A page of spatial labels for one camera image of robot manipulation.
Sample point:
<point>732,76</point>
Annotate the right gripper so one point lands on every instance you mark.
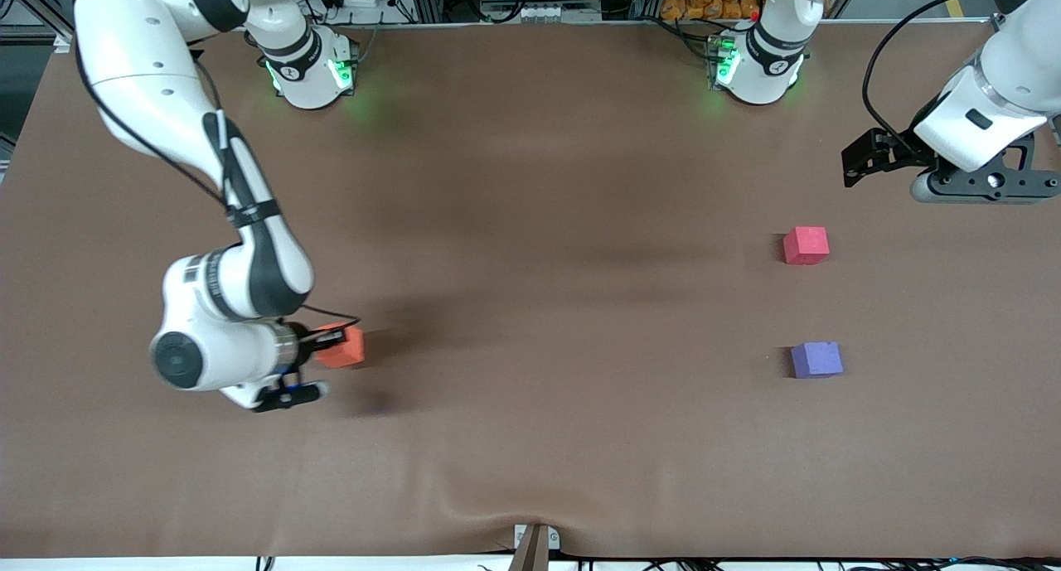
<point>305,345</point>

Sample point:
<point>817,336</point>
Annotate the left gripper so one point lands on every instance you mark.
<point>897,151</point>

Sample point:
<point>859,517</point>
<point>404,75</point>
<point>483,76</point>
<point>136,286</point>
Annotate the orange foam block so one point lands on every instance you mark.
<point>344,349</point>

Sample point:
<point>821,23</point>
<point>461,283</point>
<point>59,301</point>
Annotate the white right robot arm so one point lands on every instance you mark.
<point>240,297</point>

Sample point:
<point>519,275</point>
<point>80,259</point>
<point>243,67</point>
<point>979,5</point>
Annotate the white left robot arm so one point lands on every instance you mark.
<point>1024,49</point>

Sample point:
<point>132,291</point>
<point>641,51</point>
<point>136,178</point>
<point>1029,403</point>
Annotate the red foam block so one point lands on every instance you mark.
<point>806,245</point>

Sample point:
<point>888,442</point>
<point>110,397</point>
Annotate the brown table cover mat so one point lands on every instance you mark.
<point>530,306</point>

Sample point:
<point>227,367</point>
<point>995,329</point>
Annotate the purple foam block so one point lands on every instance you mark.
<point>816,360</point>

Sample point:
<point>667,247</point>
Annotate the metal clamp bracket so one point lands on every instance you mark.
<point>535,546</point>

